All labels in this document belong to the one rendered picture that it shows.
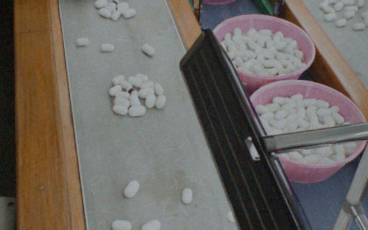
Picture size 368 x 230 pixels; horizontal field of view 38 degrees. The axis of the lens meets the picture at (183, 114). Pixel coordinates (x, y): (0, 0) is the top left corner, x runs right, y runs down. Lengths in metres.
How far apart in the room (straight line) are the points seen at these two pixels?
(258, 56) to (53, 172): 0.61
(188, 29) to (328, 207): 0.58
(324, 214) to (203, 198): 0.26
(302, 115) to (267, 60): 0.20
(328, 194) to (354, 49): 0.46
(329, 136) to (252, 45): 0.79
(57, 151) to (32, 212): 0.15
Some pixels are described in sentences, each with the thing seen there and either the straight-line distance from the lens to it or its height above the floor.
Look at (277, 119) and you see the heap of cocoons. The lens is 1.21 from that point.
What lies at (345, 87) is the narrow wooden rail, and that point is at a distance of 1.30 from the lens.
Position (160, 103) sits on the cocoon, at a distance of 1.18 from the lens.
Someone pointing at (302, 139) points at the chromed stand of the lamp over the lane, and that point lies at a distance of 0.62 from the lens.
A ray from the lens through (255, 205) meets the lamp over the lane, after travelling 0.60.
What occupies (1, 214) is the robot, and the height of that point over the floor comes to 0.47.
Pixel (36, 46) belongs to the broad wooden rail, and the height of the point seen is 0.76.
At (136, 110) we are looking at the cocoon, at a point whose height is 0.76.
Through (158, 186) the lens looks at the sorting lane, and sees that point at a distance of 1.04.
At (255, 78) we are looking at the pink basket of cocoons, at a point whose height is 0.76.
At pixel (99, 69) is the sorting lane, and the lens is 1.30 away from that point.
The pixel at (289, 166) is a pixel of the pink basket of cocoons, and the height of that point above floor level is 0.74.
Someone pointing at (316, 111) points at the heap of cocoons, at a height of 0.73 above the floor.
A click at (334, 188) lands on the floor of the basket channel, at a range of 1.19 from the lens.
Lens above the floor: 1.55
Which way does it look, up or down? 44 degrees down
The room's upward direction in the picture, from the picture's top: 4 degrees clockwise
